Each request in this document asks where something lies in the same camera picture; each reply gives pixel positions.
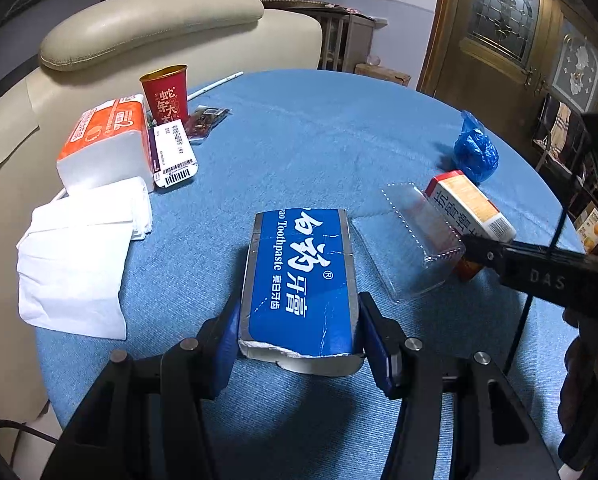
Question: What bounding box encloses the wooden double door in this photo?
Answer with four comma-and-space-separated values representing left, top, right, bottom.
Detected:
417, 0, 598, 155

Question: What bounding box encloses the white tissue pile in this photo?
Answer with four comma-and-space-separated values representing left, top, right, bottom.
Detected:
17, 177, 152, 340

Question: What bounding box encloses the brown cardboard box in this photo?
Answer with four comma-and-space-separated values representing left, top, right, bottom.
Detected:
354, 63, 410, 87

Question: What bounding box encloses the red paper cup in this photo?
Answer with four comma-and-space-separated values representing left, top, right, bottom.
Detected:
139, 64, 188, 125

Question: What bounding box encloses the beige leather sofa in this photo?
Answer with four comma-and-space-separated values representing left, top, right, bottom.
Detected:
0, 0, 322, 422

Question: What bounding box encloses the yellow printed carton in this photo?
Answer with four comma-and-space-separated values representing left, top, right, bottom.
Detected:
574, 202, 598, 254

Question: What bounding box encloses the person right hand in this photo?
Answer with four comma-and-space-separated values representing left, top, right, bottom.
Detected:
558, 309, 598, 479

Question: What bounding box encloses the blue plastic bag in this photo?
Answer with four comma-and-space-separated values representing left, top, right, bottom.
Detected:
453, 110, 500, 185

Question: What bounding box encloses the blue toothpaste box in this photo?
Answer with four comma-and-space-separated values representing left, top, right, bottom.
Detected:
238, 208, 364, 377

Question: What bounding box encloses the white stick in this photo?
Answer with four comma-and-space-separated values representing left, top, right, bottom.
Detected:
187, 70, 244, 102

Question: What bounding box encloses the orange white tissue pack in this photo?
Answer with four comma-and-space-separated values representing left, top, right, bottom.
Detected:
56, 93, 154, 195

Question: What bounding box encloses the red white medicine box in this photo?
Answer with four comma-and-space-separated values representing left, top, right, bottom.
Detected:
423, 169, 518, 281

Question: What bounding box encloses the wooden radiator cabinet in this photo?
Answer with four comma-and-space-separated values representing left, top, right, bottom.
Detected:
263, 0, 384, 73

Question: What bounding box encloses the dark red snack wrapper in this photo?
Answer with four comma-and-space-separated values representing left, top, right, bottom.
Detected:
184, 105, 230, 144

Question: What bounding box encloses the clear plastic tray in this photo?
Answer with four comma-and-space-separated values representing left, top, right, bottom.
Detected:
352, 183, 465, 304

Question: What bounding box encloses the blue tablecloth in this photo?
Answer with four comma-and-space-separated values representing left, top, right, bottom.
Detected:
34, 68, 588, 480

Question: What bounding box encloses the white purple medicine box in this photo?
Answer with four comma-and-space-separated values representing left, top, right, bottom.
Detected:
152, 119, 198, 188

